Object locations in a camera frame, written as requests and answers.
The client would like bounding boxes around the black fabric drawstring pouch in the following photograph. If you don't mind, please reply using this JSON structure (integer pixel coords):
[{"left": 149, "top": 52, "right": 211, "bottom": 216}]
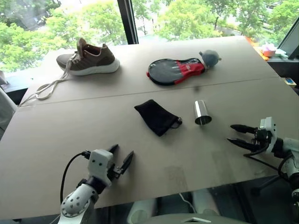
[{"left": 134, "top": 99, "right": 184, "bottom": 137}]

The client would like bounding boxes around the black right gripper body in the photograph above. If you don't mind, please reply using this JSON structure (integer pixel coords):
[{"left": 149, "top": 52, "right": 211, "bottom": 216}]
[{"left": 251, "top": 127, "right": 272, "bottom": 150}]

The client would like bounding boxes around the grey plush toy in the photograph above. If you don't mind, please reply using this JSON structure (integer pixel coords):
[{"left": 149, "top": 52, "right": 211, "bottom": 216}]
[{"left": 198, "top": 49, "right": 222, "bottom": 69}]

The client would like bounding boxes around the shiny steel cup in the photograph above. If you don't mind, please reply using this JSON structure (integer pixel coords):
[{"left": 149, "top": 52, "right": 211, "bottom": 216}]
[{"left": 194, "top": 100, "right": 213, "bottom": 126}]

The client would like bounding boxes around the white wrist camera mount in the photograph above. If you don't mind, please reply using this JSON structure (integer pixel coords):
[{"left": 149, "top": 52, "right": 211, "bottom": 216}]
[
  {"left": 258, "top": 117, "right": 278, "bottom": 154},
  {"left": 87, "top": 149, "right": 114, "bottom": 188}
]

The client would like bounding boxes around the white cable under table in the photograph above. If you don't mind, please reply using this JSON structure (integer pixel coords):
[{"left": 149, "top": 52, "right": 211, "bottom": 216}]
[{"left": 178, "top": 192, "right": 197, "bottom": 214}]

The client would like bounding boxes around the dark window frame post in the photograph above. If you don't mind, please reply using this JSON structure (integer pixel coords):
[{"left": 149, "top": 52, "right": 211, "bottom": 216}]
[{"left": 116, "top": 0, "right": 140, "bottom": 45}]

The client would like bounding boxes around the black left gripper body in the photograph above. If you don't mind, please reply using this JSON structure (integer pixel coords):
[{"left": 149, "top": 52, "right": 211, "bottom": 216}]
[{"left": 107, "top": 163, "right": 125, "bottom": 181}]

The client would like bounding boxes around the dark monitor edge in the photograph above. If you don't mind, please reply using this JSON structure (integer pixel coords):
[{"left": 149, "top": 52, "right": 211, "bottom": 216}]
[{"left": 277, "top": 22, "right": 299, "bottom": 60}]

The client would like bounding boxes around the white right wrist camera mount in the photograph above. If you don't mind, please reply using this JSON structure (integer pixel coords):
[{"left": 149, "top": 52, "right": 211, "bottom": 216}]
[{"left": 258, "top": 117, "right": 278, "bottom": 154}]

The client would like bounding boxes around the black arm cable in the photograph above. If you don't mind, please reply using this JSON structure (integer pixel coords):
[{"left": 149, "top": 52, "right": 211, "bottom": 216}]
[
  {"left": 242, "top": 146, "right": 299, "bottom": 181},
  {"left": 60, "top": 151, "right": 91, "bottom": 204}
]

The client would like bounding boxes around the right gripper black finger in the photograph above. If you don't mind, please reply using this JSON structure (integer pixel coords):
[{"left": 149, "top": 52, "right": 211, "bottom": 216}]
[
  {"left": 226, "top": 138, "right": 257, "bottom": 151},
  {"left": 230, "top": 124, "right": 258, "bottom": 135}
]

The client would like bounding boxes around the brown sneaker with white sole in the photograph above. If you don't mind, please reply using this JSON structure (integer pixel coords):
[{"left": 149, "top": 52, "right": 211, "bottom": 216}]
[{"left": 34, "top": 37, "right": 121, "bottom": 101}]

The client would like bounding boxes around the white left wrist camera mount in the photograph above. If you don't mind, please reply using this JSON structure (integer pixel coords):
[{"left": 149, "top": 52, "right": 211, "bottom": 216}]
[{"left": 87, "top": 149, "right": 114, "bottom": 188}]

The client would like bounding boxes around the white cylinder under table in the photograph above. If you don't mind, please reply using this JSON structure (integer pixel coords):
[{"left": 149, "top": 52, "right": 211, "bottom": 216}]
[
  {"left": 127, "top": 198, "right": 157, "bottom": 224},
  {"left": 191, "top": 188, "right": 221, "bottom": 217}
]

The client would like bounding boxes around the black and red paddle case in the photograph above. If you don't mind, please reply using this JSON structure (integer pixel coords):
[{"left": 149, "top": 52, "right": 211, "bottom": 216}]
[{"left": 146, "top": 57, "right": 209, "bottom": 87}]

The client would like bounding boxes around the orange and pink container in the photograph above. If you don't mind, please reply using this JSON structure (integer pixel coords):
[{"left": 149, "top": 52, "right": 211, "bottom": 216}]
[{"left": 261, "top": 42, "right": 278, "bottom": 58}]

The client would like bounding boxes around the silver robot torso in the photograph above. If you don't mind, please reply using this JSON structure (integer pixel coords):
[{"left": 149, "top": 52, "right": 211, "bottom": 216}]
[{"left": 148, "top": 212, "right": 226, "bottom": 224}]

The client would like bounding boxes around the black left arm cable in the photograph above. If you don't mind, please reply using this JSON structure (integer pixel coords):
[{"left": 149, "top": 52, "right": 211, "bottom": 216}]
[{"left": 60, "top": 151, "right": 91, "bottom": 204}]

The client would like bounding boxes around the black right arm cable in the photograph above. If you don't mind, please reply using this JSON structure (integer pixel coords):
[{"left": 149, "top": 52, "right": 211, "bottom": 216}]
[{"left": 242, "top": 146, "right": 299, "bottom": 181}]

